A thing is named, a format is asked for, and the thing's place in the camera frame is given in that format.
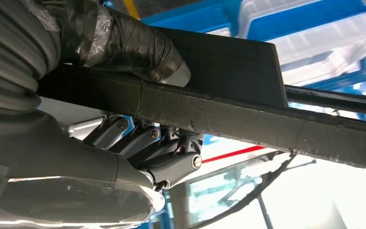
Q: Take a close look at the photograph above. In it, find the blue metal shelf rack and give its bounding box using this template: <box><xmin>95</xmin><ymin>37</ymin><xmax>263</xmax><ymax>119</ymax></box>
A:
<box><xmin>102</xmin><ymin>0</ymin><xmax>366</xmax><ymax>96</ymax></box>

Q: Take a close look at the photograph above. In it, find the clear plastic storage bin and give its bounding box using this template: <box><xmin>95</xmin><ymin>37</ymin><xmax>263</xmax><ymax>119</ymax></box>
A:
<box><xmin>237</xmin><ymin>0</ymin><xmax>326</xmax><ymax>39</ymax></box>
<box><xmin>270</xmin><ymin>10</ymin><xmax>366</xmax><ymax>88</ymax></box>

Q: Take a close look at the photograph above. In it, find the blue plastic storage bin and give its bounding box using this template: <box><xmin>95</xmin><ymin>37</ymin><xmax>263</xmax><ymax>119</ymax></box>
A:
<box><xmin>245</xmin><ymin>0</ymin><xmax>366</xmax><ymax>42</ymax></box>

